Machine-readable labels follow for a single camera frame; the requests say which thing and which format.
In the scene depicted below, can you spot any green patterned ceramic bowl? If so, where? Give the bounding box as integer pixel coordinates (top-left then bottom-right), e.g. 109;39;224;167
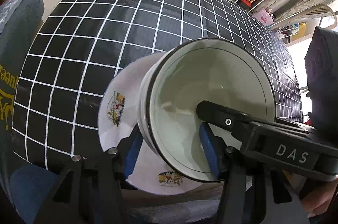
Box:
138;38;276;183

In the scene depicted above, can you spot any white floral plate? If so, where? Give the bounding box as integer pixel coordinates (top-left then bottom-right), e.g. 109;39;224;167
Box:
98;52;202;195

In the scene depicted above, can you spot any large white ceramic bowl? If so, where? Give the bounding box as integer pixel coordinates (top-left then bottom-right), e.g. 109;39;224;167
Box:
137;52;165;155

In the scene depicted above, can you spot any person's right hand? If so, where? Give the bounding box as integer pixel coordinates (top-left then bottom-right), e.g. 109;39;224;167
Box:
301;179;337;218

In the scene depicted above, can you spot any blue trouser leg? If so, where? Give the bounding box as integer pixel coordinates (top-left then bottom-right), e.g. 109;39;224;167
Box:
10;164;58;223

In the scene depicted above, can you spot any pink gift bag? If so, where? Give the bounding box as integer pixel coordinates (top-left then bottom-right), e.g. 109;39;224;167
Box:
253;8;274;26

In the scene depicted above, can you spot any folded ironing board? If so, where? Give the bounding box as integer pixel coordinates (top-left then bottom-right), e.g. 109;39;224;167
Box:
268;4;337;30

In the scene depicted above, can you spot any black white grid tablecloth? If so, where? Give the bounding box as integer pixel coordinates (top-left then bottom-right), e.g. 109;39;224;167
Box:
12;0;303;171

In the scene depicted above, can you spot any dark green cushioned chair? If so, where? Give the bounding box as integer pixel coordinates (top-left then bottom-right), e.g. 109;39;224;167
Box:
1;0;44;151

